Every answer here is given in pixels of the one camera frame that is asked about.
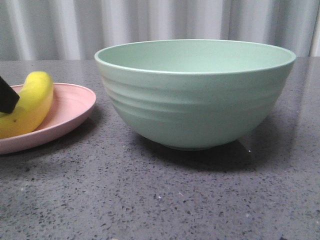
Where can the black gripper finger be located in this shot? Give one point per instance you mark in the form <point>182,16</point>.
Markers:
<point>8,97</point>

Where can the yellow banana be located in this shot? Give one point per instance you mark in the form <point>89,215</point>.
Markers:
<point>36,97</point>

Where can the pink plate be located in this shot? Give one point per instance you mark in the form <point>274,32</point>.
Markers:
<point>72,104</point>

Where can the green ribbed bowl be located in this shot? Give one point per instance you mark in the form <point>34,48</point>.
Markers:
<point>193,94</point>

